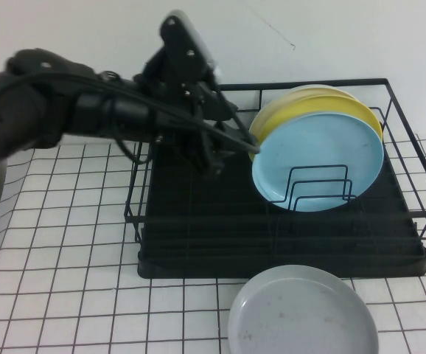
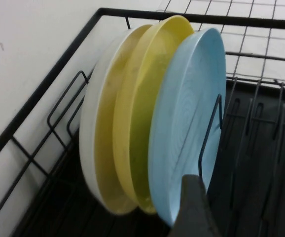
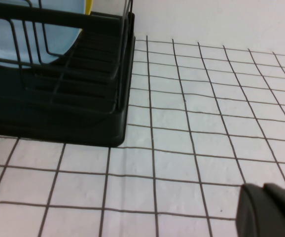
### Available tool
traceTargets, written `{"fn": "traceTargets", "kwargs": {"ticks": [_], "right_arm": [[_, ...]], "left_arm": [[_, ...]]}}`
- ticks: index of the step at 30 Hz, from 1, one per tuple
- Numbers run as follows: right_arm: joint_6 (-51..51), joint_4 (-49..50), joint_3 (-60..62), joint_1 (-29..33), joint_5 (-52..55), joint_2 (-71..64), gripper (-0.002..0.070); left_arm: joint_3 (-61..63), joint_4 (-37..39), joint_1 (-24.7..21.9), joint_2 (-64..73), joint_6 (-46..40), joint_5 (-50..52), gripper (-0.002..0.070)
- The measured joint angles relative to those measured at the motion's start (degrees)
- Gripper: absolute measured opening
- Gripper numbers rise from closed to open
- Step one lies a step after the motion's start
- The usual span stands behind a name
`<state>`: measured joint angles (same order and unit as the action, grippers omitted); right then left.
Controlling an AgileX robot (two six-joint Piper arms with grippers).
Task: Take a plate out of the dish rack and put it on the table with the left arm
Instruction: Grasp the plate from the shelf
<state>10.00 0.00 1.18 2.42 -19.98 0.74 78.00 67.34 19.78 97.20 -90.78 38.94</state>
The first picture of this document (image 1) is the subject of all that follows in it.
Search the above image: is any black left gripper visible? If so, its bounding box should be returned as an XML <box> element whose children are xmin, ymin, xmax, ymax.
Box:
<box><xmin>135</xmin><ymin>47</ymin><xmax>238</xmax><ymax>178</ymax></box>

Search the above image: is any light blue plate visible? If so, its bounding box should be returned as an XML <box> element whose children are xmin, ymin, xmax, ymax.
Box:
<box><xmin>251</xmin><ymin>112</ymin><xmax>385</xmax><ymax>213</ymax></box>

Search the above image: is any cream plate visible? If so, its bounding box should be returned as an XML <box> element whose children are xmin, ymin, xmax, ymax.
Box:
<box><xmin>249</xmin><ymin>84</ymin><xmax>361</xmax><ymax>148</ymax></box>

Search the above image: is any yellow plate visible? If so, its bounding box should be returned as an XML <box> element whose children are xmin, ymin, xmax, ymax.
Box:
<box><xmin>249</xmin><ymin>94</ymin><xmax>385</xmax><ymax>163</ymax></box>

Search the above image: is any grey plate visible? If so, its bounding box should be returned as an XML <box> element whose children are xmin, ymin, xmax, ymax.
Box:
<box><xmin>228</xmin><ymin>264</ymin><xmax>380</xmax><ymax>354</ymax></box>

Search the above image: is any black plastic drip tray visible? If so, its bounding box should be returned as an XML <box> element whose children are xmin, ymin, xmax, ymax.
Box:
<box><xmin>137</xmin><ymin>139</ymin><xmax>426</xmax><ymax>280</ymax></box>

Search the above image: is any white grid tablecloth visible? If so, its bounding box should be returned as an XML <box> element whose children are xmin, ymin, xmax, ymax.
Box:
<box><xmin>0</xmin><ymin>134</ymin><xmax>426</xmax><ymax>354</ymax></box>

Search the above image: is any black wire dish rack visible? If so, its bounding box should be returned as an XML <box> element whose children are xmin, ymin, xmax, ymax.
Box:
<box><xmin>124</xmin><ymin>77</ymin><xmax>426</xmax><ymax>255</ymax></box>

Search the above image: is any thin black cable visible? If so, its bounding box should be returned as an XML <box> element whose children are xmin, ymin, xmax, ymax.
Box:
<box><xmin>116</xmin><ymin>135</ymin><xmax>151</xmax><ymax>166</ymax></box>

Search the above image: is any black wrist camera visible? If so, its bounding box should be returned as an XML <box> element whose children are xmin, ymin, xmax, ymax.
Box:
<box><xmin>160</xmin><ymin>10</ymin><xmax>223</xmax><ymax>88</ymax></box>

